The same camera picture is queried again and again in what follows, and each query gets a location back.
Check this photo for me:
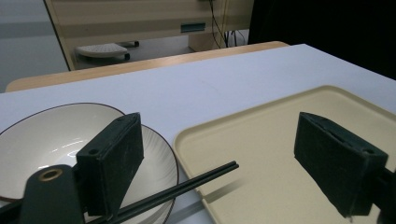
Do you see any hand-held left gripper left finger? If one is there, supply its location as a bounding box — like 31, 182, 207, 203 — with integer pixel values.
76, 112, 145, 219

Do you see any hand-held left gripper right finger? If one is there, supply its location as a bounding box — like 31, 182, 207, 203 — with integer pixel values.
293, 111, 389, 218

